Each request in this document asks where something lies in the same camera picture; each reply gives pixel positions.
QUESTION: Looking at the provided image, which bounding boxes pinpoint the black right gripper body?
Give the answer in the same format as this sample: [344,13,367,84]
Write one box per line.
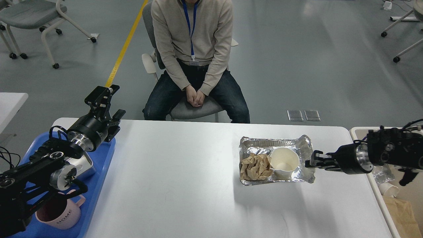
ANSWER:
[334,143,374,175]

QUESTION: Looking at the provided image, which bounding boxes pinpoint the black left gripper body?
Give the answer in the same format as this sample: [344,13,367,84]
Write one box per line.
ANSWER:
[67,113,114,152]

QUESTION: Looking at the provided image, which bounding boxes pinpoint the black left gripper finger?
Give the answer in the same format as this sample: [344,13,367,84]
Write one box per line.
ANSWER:
[104,109,126,142]
[84,85,120,122]

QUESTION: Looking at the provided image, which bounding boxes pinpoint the aluminium foil tray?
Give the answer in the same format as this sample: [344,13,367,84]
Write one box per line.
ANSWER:
[239,135,315,186]

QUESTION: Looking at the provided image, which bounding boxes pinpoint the stainless steel rectangular tray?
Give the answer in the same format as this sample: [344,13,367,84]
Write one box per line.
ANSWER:
[65,152,96,180]

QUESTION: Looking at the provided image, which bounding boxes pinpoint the white paper cup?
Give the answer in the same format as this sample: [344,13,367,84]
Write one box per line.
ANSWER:
[269,147,300,180]

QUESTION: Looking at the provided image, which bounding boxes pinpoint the brown paper ball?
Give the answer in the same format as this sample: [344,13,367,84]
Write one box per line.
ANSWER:
[239,153,274,181]

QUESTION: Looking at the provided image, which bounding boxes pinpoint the pink HOME mug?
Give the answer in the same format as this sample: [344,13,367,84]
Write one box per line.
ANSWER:
[35,195,86,229]

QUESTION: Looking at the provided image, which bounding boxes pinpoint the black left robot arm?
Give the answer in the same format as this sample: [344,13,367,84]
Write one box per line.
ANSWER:
[1,85,126,238]

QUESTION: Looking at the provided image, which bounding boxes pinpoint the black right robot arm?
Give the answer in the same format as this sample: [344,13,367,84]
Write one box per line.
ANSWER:
[305,119,423,186]

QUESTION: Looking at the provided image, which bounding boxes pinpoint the blue plastic tray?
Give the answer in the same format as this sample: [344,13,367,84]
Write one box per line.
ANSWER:
[11,139,115,238]

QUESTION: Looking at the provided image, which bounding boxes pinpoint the crumpled clear plastic bag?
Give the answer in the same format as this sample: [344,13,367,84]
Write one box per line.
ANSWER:
[372,164,396,186]

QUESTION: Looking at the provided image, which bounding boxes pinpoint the right metal floor plate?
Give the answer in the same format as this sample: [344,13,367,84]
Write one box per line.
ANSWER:
[304,110,321,121]

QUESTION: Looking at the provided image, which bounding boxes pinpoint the metal floor plate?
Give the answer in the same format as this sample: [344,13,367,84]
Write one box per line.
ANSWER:
[304,110,321,121]
[287,110,304,122]

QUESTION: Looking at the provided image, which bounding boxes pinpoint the white cup in bin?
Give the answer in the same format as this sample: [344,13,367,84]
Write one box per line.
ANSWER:
[378,182,400,197]

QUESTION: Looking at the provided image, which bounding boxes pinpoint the left metal floor plate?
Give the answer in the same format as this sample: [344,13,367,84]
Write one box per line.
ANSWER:
[287,110,304,122]

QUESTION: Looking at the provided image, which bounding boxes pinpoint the beige plastic bin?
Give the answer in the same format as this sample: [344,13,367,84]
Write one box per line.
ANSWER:
[349,127,423,238]

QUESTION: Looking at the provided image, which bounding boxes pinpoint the brown paper bag in bin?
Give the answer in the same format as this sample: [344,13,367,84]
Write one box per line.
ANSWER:
[382,196,422,238]

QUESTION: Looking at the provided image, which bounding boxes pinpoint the white side table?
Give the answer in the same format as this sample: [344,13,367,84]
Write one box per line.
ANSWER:
[0,92,28,133]

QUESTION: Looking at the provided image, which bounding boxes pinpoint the grey wheeled chair left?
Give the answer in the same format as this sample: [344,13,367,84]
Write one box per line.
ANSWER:
[0,0,97,69]

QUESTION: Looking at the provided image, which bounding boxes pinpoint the seated man in beige sweater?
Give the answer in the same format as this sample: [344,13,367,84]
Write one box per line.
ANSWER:
[143,0,250,124]

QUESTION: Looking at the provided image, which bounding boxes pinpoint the white power adapter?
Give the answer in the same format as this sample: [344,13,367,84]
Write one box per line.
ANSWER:
[383,0,393,11]

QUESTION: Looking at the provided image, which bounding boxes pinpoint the white wheeled chair right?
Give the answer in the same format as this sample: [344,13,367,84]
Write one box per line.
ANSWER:
[380,0,423,64]

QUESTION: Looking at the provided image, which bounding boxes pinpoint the black cables at left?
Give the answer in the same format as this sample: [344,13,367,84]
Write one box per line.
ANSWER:
[0,146,21,172]

